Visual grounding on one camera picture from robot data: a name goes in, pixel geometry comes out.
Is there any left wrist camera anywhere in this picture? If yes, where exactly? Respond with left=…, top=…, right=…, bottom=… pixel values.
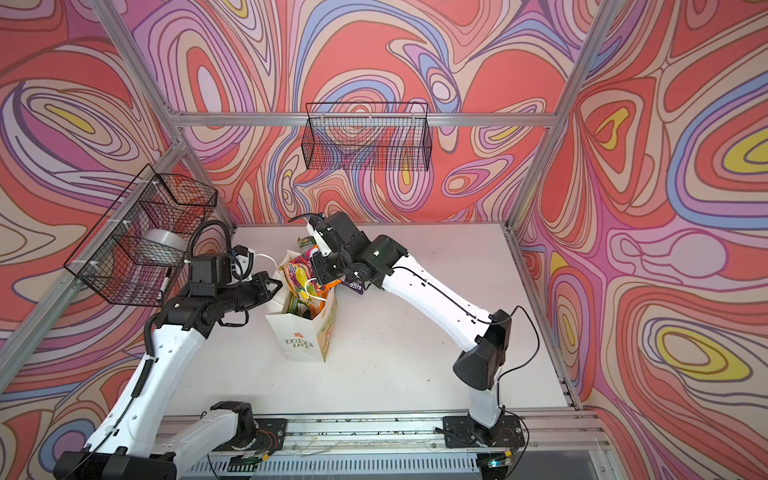
left=231, top=245, right=255, bottom=280

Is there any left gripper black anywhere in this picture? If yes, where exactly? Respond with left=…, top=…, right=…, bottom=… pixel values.
left=216, top=271, right=283, bottom=316

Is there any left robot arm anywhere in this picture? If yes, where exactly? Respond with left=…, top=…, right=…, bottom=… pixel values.
left=53, top=220, right=282, bottom=479

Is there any black wire basket wall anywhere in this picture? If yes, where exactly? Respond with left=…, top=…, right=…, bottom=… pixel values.
left=301, top=101, right=433, bottom=172
left=64, top=165, right=218, bottom=307

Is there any purple snack bag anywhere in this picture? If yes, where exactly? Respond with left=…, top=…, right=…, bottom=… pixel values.
left=342, top=279, right=366, bottom=295

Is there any black wire basket left wall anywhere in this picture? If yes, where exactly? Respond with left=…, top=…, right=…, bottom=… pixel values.
left=64, top=165, right=218, bottom=307

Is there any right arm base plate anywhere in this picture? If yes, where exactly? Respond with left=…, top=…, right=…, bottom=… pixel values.
left=435, top=414, right=526, bottom=451

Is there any orange Fox's candy bag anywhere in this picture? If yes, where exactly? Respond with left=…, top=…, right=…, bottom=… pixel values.
left=280, top=246, right=340, bottom=318

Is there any silver tape roll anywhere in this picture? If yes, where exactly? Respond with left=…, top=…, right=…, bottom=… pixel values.
left=142, top=229, right=186, bottom=251

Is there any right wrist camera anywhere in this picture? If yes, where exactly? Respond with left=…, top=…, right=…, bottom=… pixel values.
left=306, top=214, right=334, bottom=257

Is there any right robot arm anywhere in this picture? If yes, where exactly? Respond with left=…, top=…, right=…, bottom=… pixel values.
left=311, top=231, right=511, bottom=429

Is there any white paper bag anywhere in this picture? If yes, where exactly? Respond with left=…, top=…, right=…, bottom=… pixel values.
left=265, top=255, right=337, bottom=363

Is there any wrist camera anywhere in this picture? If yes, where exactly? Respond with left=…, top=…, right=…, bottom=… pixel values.
left=231, top=245, right=255, bottom=280
left=306, top=214, right=334, bottom=257

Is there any black wire basket back wall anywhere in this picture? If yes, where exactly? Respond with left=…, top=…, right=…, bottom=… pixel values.
left=301, top=101, right=433, bottom=172

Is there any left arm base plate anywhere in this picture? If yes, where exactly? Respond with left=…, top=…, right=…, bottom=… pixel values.
left=228, top=417, right=288, bottom=454

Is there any green snack bag back left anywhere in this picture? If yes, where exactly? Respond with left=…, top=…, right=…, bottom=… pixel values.
left=297, top=236, right=317, bottom=253

